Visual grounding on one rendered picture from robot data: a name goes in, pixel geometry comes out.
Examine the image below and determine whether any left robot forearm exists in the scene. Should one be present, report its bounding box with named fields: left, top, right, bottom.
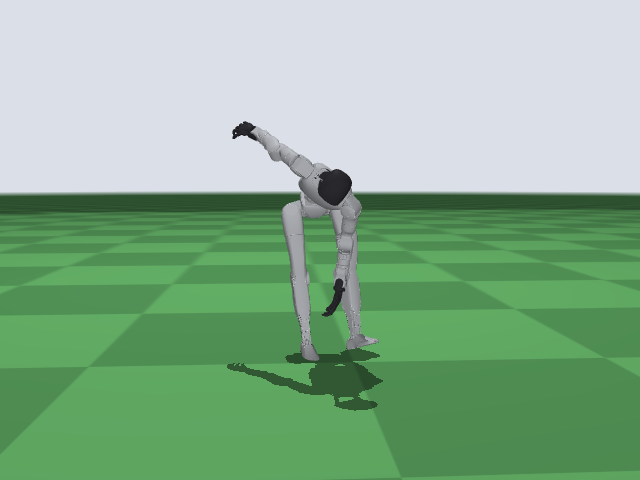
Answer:
left=333, top=238, right=354, bottom=288

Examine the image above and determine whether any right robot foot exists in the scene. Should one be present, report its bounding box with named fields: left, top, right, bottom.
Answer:
left=300, top=339, right=320, bottom=361

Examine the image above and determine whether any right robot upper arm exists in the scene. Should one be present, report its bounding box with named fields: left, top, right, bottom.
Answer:
left=267, top=143, right=314, bottom=178

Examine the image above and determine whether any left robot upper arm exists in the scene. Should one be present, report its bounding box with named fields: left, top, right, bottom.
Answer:
left=336, top=194, right=362, bottom=251

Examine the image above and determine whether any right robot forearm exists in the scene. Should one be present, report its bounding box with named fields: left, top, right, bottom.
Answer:
left=250, top=127, right=280, bottom=152

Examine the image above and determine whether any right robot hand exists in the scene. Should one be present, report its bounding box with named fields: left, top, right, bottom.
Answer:
left=232, top=121, right=257, bottom=141

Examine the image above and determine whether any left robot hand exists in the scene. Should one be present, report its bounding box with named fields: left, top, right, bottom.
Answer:
left=322, top=278, right=345, bottom=317

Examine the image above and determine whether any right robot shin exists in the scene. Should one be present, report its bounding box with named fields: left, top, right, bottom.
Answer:
left=290, top=272, right=312, bottom=346

